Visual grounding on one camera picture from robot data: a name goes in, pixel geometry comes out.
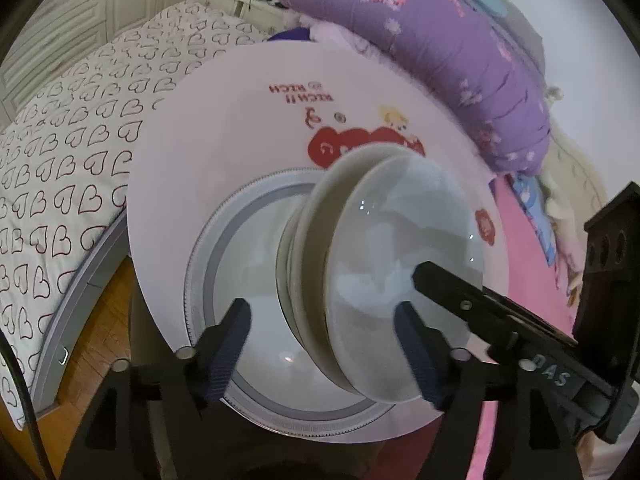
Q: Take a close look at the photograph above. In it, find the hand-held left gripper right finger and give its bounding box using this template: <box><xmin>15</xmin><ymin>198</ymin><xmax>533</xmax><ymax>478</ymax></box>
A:
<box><xmin>395</xmin><ymin>302</ymin><xmax>583</xmax><ymax>480</ymax></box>

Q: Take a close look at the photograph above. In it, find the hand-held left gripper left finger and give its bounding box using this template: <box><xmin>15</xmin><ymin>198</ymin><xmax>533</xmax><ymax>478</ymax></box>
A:
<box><xmin>60</xmin><ymin>298</ymin><xmax>252</xmax><ymax>480</ymax></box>

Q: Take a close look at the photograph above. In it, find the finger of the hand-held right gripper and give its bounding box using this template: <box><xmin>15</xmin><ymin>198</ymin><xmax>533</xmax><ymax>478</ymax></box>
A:
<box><xmin>412</xmin><ymin>260</ymin><xmax>621</xmax><ymax>403</ymax></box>

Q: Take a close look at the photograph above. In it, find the grey rimmed white plate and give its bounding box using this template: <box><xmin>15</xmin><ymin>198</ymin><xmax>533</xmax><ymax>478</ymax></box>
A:
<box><xmin>184</xmin><ymin>166</ymin><xmax>438</xmax><ymax>445</ymax></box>

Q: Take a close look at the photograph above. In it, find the white ceramic bowl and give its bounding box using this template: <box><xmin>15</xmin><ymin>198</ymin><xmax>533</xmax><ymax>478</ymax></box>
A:
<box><xmin>322</xmin><ymin>155</ymin><xmax>487</xmax><ymax>404</ymax></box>
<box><xmin>292</xmin><ymin>144</ymin><xmax>426</xmax><ymax>396</ymax></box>
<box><xmin>276</xmin><ymin>205</ymin><xmax>321</xmax><ymax>361</ymax></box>

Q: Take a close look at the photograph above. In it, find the bright pink blanket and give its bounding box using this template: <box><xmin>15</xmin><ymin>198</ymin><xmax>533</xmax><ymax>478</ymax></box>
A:
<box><xmin>465</xmin><ymin>175</ymin><xmax>601</xmax><ymax>480</ymax></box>

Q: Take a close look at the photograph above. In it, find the blue printed cloth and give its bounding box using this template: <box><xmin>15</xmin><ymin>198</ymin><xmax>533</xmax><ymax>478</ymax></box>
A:
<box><xmin>510</xmin><ymin>172</ymin><xmax>558</xmax><ymax>267</ymax></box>

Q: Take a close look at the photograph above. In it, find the cream headboard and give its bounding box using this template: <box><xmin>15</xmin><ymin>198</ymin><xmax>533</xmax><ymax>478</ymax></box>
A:
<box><xmin>547</xmin><ymin>82</ymin><xmax>621</xmax><ymax>211</ymax></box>

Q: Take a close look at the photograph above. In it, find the round pink table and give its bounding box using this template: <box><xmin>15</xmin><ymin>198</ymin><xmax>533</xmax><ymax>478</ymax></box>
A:
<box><xmin>126</xmin><ymin>41</ymin><xmax>512</xmax><ymax>445</ymax></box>

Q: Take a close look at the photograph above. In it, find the heart print mattress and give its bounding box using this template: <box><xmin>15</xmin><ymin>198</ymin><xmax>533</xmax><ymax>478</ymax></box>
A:
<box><xmin>0</xmin><ymin>1</ymin><xmax>271</xmax><ymax>431</ymax></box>

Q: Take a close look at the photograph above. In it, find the purple floral quilt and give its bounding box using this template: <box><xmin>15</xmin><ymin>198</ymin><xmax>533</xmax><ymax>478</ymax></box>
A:
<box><xmin>276</xmin><ymin>0</ymin><xmax>553</xmax><ymax>175</ymax></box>

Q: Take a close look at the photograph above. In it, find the grey floral pillow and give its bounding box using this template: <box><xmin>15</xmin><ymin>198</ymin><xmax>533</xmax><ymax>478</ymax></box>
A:
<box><xmin>440</xmin><ymin>0</ymin><xmax>546</xmax><ymax>68</ymax></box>

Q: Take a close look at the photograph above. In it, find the cream panelled wardrobe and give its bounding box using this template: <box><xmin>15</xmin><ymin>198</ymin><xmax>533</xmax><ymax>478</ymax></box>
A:
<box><xmin>0</xmin><ymin>0</ymin><xmax>211</xmax><ymax>126</ymax></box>

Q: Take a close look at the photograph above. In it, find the grey bed frame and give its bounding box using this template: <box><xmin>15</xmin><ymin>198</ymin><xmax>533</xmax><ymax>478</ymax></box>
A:
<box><xmin>27</xmin><ymin>205</ymin><xmax>133</xmax><ymax>418</ymax></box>

